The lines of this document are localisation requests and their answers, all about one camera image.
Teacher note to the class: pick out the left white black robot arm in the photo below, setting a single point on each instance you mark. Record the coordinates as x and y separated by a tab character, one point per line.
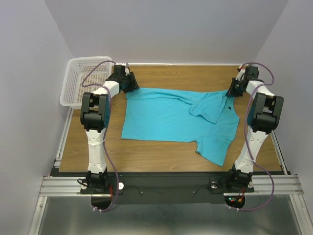
95	117

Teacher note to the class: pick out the white perforated plastic basket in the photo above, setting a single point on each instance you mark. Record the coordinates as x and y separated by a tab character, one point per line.
83	74

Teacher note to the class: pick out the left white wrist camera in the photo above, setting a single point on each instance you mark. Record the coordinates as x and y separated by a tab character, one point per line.
122	68

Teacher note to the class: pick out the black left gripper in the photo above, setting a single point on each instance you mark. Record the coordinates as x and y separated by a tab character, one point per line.
132	81

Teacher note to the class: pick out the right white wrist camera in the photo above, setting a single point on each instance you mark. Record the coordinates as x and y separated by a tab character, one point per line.
241	72

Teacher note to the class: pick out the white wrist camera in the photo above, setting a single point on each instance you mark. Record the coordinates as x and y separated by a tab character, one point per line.
122	68
241	72

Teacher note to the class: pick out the turquoise blue t shirt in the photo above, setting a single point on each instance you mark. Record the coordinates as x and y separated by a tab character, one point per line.
206	118

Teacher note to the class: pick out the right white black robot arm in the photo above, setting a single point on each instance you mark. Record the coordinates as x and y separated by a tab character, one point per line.
262	117

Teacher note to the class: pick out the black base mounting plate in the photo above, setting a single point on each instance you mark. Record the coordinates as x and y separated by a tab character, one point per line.
163	188

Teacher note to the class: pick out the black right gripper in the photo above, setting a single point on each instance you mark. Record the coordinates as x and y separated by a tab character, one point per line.
234	88

